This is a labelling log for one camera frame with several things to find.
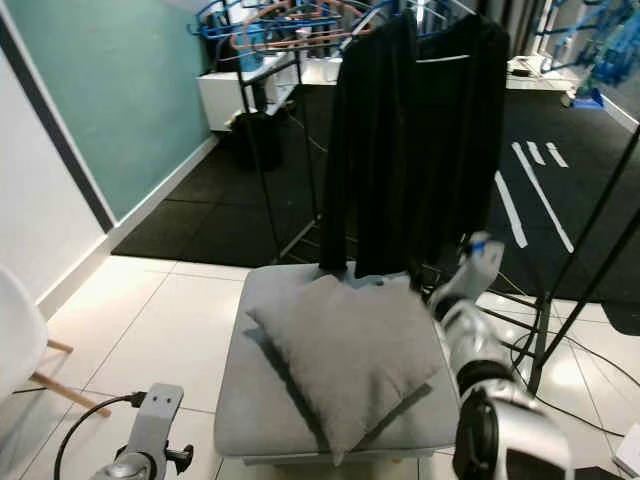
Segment white chair with wooden legs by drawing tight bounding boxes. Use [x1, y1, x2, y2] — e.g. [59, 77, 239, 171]
[0, 264, 108, 419]

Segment grey square pillow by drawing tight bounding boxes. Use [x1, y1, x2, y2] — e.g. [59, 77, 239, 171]
[247, 275, 447, 467]

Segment black floor mat white lines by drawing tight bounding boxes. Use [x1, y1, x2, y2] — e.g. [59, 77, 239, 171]
[110, 84, 640, 337]

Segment white low cabinet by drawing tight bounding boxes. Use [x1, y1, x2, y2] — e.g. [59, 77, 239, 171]
[197, 54, 346, 132]

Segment black metal clothes rack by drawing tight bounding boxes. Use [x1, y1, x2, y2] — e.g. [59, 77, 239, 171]
[222, 0, 501, 266]

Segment black bag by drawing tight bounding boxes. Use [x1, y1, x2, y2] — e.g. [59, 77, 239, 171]
[228, 108, 287, 173]

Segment blue plastic clothes hangers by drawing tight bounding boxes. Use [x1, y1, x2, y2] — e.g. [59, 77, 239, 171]
[187, 0, 406, 49]

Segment orange clothes hanger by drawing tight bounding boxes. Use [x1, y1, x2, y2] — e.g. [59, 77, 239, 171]
[228, 0, 366, 53]

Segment long black hanging garment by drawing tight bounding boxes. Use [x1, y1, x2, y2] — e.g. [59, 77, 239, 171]
[317, 12, 426, 281]

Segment black garment on white hanger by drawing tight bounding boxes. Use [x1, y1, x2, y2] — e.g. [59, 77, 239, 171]
[410, 12, 512, 263]

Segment black slanted metal stand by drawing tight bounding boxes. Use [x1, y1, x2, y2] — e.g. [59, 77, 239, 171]
[525, 118, 640, 397]

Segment small blue floor item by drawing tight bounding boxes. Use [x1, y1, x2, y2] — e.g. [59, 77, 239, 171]
[572, 87, 607, 110]

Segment light blue hanger bunch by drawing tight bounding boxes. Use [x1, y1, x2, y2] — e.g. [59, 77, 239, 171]
[540, 0, 640, 93]

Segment small white object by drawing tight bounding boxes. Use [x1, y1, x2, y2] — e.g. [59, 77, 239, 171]
[610, 420, 640, 477]

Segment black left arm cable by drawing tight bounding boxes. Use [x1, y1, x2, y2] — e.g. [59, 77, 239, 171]
[53, 392, 148, 480]

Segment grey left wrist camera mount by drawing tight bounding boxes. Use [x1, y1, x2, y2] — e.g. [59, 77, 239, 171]
[126, 383, 187, 461]

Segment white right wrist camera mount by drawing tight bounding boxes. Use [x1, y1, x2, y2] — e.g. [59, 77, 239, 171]
[442, 232, 507, 306]

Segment thin black floor cable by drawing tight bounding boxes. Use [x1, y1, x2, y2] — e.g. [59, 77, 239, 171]
[510, 300, 640, 441]

